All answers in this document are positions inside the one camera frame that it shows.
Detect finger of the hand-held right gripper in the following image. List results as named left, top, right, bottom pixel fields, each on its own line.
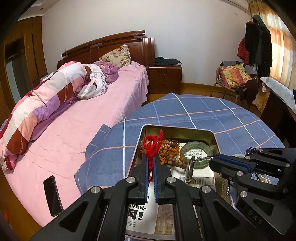
left=209, top=159, right=255, bottom=197
left=215, top=148, right=296, bottom=179

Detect white air conditioner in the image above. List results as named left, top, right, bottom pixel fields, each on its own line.
left=222, top=0, right=249, bottom=10

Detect rattan chair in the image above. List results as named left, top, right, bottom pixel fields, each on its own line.
left=211, top=61, right=255, bottom=103

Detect wooden bead bracelet orange tassel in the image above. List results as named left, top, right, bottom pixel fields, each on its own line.
left=158, top=138, right=186, bottom=167

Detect white floral cloth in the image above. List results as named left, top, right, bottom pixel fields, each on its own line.
left=76, top=64, right=108, bottom=100

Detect purple cloth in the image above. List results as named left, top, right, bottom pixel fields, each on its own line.
left=92, top=61, right=119, bottom=84

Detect bed with pink sheet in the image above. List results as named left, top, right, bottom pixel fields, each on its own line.
left=0, top=61, right=148, bottom=227

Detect wooden wardrobe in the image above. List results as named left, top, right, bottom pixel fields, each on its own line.
left=0, top=16, right=48, bottom=109

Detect pale floral desk cover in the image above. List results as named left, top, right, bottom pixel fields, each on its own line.
left=260, top=76, right=296, bottom=109

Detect dark wooden desk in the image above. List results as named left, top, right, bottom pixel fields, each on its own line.
left=260, top=89, right=296, bottom=149

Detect red braided cord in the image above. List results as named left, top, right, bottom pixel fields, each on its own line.
left=142, top=130, right=164, bottom=183

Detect maroon garment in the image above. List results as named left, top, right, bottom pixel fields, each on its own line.
left=236, top=79, right=259, bottom=105

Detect green jade bangle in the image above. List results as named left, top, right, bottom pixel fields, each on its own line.
left=180, top=141, right=219, bottom=169

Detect blue plaid tablecloth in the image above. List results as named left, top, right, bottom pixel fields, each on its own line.
left=74, top=93, right=286, bottom=209

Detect hanging black coats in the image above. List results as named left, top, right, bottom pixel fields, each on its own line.
left=245, top=14, right=273, bottom=77

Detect wooden headboard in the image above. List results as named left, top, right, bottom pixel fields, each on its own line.
left=57, top=30, right=155, bottom=67

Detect pink metal tin box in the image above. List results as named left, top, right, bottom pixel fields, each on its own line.
left=125, top=124, right=234, bottom=241

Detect silver bangle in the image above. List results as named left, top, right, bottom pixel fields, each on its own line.
left=184, top=155, right=214, bottom=184

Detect newspaper sheet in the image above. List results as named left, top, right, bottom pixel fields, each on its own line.
left=126, top=148, right=218, bottom=238

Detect colourful patterned cushion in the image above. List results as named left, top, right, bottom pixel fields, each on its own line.
left=219, top=63, right=252, bottom=88

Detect red jacket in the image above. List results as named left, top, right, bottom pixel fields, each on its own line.
left=237, top=38, right=249, bottom=61

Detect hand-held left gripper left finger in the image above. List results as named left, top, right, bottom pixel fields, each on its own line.
left=30, top=155, right=149, bottom=241

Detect wooden nightstand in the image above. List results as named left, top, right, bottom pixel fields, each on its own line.
left=146, top=64, right=183, bottom=94

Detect black smartphone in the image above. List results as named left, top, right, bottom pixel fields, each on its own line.
left=43, top=175, right=64, bottom=217

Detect dark folded clothes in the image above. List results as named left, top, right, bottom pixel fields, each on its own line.
left=154, top=56, right=182, bottom=66

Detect orange white curtain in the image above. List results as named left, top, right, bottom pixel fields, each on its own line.
left=246, top=0, right=296, bottom=90

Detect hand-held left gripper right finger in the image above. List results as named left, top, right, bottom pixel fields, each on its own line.
left=153, top=156, right=264, bottom=241

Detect floral pillow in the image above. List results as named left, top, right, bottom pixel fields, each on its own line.
left=99, top=44, right=132, bottom=69

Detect grey garment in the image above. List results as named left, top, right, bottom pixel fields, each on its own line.
left=220, top=61, right=244, bottom=67

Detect pearl bead necklace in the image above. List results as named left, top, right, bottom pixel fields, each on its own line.
left=254, top=174, right=271, bottom=184

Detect pink white patchwork quilt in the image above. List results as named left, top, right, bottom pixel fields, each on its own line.
left=0, top=61, right=93, bottom=171

